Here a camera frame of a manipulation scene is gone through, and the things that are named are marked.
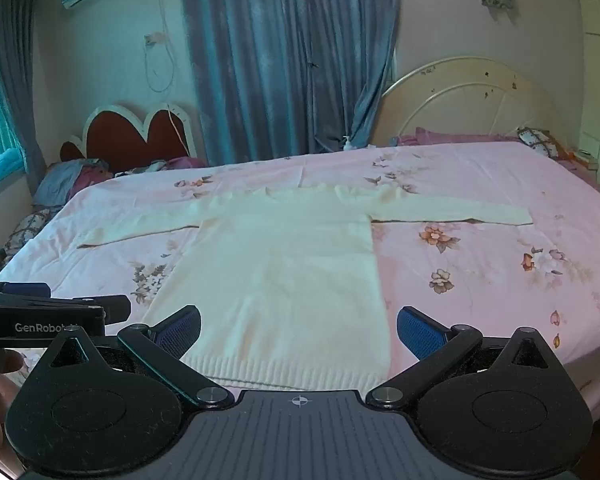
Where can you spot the pink floral bed sheet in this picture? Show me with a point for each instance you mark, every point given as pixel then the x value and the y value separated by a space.
pixel 480 185

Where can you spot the cream round headboard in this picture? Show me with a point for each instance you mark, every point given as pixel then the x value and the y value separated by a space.
pixel 480 105

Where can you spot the blue-grey curtain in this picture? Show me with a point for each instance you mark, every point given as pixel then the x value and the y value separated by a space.
pixel 280 60

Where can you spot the red heart-shaped headboard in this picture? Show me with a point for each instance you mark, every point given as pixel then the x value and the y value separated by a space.
pixel 130 140

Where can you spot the checked patterned pillow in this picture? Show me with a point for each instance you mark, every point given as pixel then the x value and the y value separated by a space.
pixel 540 141

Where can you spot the dark floral pillow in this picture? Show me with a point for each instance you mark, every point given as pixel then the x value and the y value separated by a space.
pixel 27 230

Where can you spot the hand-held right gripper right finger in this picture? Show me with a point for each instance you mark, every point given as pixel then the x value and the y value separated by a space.
pixel 420 332

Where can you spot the grey window curtain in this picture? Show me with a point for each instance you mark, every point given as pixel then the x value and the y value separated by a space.
pixel 10 60

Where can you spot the cream knit sweater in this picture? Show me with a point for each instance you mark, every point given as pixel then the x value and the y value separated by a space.
pixel 280 270

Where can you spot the purple pillow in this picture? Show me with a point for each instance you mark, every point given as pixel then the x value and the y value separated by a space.
pixel 455 137

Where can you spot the pile of clothes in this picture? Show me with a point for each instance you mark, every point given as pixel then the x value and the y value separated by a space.
pixel 70 180

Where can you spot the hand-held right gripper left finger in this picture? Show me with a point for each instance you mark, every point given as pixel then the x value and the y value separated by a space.
pixel 179 332

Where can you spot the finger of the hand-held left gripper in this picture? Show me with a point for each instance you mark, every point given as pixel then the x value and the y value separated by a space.
pixel 25 290
pixel 115 309

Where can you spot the bedside clutter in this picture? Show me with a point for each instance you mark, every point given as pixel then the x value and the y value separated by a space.
pixel 585 157

